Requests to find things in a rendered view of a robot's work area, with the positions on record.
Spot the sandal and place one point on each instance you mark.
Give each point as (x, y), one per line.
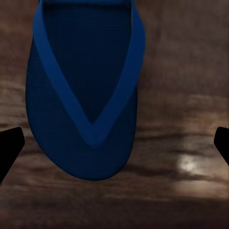
(81, 84)

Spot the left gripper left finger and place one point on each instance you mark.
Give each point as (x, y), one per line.
(11, 143)

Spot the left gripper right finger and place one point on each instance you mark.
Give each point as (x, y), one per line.
(221, 141)

